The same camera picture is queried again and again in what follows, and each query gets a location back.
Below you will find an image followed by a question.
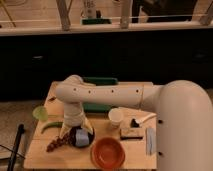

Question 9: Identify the wooden shelf rail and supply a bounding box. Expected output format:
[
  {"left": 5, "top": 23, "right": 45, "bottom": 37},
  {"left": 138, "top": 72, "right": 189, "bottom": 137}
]
[{"left": 0, "top": 21, "right": 213, "bottom": 36}]

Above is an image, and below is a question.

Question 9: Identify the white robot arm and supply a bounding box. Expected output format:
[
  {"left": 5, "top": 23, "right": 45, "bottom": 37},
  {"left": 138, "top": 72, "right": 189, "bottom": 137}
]
[{"left": 55, "top": 75, "right": 213, "bottom": 171}]

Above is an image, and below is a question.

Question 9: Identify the white cone gripper body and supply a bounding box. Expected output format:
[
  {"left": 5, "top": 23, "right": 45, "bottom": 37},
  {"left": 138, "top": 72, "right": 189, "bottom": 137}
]
[{"left": 59, "top": 103, "right": 94, "bottom": 138}]

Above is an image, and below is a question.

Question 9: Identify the white handled brush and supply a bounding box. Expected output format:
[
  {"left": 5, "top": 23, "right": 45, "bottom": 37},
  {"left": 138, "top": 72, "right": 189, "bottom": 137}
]
[{"left": 130, "top": 113, "right": 156, "bottom": 128}]

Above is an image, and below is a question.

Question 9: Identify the dark green block lower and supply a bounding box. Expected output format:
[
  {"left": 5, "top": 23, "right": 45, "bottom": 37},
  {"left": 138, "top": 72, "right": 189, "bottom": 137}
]
[{"left": 83, "top": 103, "right": 111, "bottom": 113}]

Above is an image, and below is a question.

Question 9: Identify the white paper cup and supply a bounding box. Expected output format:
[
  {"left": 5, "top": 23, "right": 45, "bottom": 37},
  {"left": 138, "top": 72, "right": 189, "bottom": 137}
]
[{"left": 108, "top": 108, "right": 124, "bottom": 127}]

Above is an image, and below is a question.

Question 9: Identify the orange bowl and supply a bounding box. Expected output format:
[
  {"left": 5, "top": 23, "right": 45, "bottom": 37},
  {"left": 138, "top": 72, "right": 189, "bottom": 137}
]
[{"left": 91, "top": 137, "right": 125, "bottom": 170}]

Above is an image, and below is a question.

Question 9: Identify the brown wooden block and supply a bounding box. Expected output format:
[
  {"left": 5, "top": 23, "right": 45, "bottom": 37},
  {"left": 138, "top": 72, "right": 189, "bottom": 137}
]
[{"left": 120, "top": 128, "right": 143, "bottom": 140}]

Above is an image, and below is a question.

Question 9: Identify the white blue folded cloth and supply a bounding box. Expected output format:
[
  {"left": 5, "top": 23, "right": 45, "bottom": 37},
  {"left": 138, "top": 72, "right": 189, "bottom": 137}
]
[{"left": 146, "top": 127, "right": 156, "bottom": 155}]

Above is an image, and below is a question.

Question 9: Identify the blue grey sponge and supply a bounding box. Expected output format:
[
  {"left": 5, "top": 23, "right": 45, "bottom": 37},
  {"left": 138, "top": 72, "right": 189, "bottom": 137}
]
[{"left": 75, "top": 129, "right": 89, "bottom": 147}]

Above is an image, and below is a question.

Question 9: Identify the black pole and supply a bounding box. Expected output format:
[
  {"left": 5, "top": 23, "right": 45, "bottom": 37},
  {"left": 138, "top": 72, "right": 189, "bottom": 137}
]
[{"left": 7, "top": 124, "right": 25, "bottom": 171}]

